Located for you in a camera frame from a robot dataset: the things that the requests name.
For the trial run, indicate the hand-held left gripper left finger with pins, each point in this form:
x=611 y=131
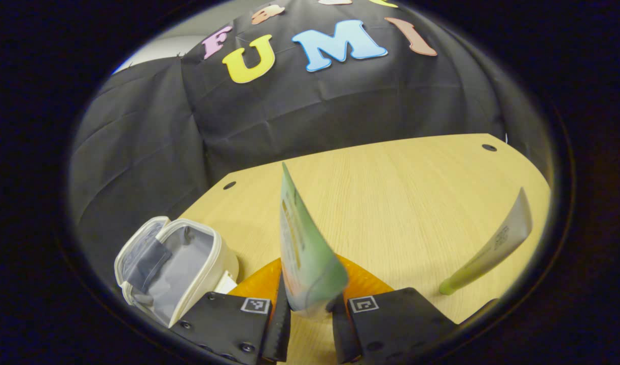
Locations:
x=278 y=334

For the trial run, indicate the pale green skincare tube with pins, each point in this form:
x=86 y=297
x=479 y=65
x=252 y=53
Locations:
x=310 y=253

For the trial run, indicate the black backdrop cloth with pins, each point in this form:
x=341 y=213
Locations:
x=315 y=111

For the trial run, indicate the white suitcase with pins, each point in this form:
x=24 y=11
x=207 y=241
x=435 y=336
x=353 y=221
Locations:
x=188 y=253

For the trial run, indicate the cream tube with green cap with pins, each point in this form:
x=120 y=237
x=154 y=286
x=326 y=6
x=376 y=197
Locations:
x=497 y=243

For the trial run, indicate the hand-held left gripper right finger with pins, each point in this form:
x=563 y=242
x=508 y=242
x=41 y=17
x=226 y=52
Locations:
x=345 y=334

